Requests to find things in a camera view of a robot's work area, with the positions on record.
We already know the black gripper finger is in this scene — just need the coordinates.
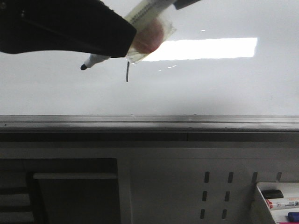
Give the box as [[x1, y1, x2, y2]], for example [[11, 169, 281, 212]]
[[174, 0, 200, 10], [0, 0, 136, 58]]

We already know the white black-tip whiteboard marker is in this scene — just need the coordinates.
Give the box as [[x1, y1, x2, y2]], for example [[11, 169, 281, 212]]
[[80, 0, 178, 70]]

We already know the white glossy whiteboard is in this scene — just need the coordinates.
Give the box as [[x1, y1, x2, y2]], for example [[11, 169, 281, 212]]
[[0, 0, 299, 116]]

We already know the white shelf board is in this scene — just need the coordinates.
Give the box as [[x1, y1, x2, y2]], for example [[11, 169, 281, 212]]
[[33, 173, 118, 180]]

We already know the white slotted pegboard panel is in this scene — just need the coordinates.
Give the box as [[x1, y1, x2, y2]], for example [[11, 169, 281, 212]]
[[117, 147, 299, 224]]

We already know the black marker cap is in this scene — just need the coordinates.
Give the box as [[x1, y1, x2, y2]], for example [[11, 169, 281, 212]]
[[261, 189, 284, 199]]

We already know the white plastic marker bin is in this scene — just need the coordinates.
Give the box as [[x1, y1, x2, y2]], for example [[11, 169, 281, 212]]
[[250, 182, 299, 224]]

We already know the red-capped white marker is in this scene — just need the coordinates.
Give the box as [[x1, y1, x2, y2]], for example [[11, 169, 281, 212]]
[[265, 197, 299, 210]]

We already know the blue-capped marker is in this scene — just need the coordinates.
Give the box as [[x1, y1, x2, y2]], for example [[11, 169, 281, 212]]
[[288, 212, 299, 223]]

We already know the grey aluminium marker tray rail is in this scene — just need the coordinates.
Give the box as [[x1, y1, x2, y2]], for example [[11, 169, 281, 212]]
[[0, 115, 299, 133]]

